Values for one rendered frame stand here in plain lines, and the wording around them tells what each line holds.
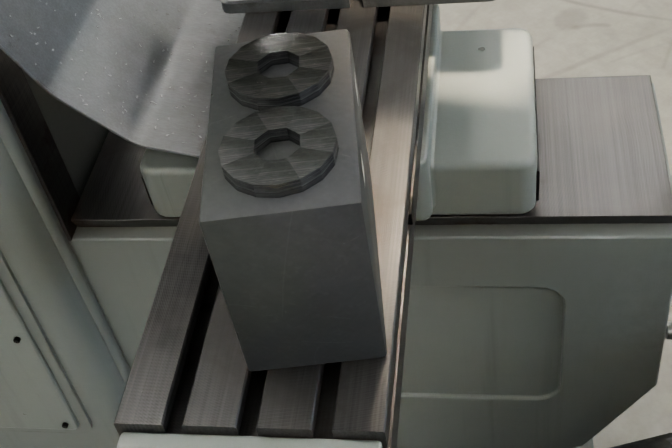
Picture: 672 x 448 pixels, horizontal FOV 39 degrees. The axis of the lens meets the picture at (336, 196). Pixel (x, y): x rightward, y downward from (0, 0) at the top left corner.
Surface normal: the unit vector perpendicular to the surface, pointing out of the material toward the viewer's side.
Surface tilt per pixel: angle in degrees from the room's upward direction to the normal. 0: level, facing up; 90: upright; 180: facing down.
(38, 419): 89
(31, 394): 89
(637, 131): 0
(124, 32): 45
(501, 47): 0
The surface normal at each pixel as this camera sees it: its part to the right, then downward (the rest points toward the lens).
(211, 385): -0.13, -0.71
